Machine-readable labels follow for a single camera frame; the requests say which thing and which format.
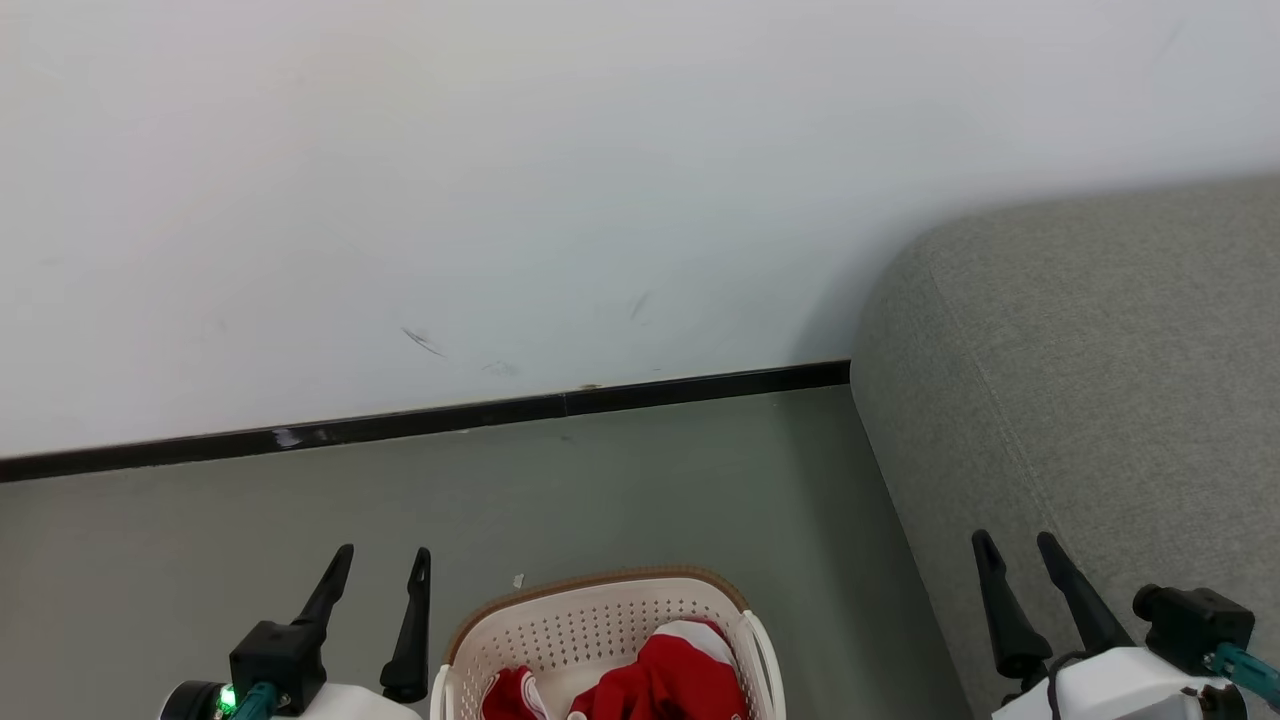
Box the grey fabric sofa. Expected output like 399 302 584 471
850 175 1280 720

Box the thin black right gripper cable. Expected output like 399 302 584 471
1045 650 1093 720

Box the teal-plug right camera cable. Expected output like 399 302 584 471
1205 643 1280 709

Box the black baseboard strip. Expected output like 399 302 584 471
0 360 851 484

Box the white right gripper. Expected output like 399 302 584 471
972 530 1246 720

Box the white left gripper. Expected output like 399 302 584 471
158 544 433 720

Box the red Bulls jersey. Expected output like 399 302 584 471
568 617 751 720

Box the cream perforated laundry basket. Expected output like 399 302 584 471
430 566 788 720

